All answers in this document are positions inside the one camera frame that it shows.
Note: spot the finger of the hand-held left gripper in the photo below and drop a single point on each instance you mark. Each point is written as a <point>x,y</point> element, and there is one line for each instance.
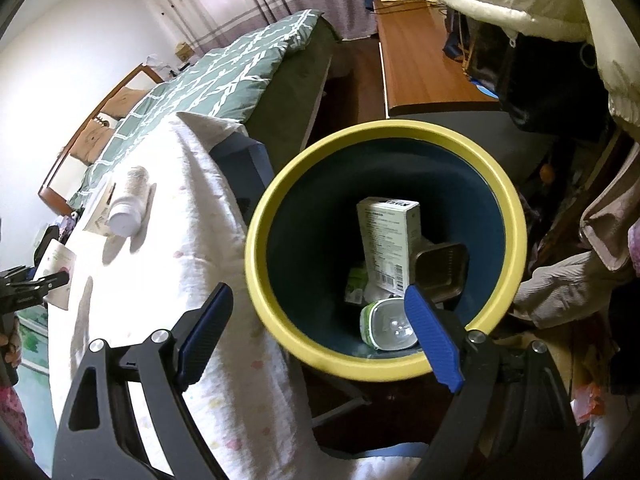
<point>45,284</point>
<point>17,274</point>

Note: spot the white table cloth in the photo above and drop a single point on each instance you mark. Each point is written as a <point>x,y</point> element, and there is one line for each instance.
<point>200,240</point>

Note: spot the beige cloth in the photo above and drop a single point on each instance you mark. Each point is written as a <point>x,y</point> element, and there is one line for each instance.
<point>610,210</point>

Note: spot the wooden desk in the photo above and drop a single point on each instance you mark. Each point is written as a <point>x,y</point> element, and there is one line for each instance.
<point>420,55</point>

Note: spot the green rimmed clear container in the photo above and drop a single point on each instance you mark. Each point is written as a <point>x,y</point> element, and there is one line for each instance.
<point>387,322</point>

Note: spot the dark green bed base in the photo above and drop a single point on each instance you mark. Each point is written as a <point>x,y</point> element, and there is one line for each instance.
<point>295,90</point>

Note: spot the brown metal tin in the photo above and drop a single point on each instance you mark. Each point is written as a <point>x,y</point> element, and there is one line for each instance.
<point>440,270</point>

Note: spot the person's left hand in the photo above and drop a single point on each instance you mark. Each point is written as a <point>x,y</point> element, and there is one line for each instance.
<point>14,352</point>

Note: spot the white plastic bottle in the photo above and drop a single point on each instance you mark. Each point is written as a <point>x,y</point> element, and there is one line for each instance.
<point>127,205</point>

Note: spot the white cardboard box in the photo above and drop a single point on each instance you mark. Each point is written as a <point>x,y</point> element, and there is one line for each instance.
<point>387,245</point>

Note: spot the white ribbed garment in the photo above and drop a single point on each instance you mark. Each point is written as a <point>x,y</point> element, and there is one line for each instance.
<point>560,285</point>

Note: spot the bed with green quilt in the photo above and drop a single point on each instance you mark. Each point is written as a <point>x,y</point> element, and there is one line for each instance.
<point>225,80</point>

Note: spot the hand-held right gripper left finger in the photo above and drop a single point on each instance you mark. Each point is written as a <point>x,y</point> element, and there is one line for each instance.
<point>205,335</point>

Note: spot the orange plastic wrapper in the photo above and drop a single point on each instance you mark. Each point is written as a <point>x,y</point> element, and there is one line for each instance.
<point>590,400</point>

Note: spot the wooden headboard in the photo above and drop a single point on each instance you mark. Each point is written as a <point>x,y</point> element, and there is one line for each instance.
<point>52,197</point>

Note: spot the brown pillow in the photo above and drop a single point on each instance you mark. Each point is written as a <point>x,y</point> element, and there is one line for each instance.
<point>122,102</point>
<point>95,135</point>

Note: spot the white paper card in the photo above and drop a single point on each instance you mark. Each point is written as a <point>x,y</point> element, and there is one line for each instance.
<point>97,215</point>

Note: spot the orange fruit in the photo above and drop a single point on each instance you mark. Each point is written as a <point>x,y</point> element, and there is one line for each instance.
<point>547,172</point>

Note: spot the small brown box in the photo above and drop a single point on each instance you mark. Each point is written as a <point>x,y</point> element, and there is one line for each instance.
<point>182,50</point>

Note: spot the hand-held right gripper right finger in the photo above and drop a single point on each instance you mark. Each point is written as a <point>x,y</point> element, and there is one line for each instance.
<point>432,335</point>

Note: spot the yellow rimmed dark trash bin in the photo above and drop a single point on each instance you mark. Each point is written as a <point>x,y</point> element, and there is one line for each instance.
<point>310,240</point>

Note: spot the black bag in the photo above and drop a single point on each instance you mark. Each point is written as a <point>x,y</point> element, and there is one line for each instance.
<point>50,235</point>

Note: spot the pink fuzzy cloth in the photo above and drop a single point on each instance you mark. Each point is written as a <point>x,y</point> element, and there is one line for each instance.
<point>635,247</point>

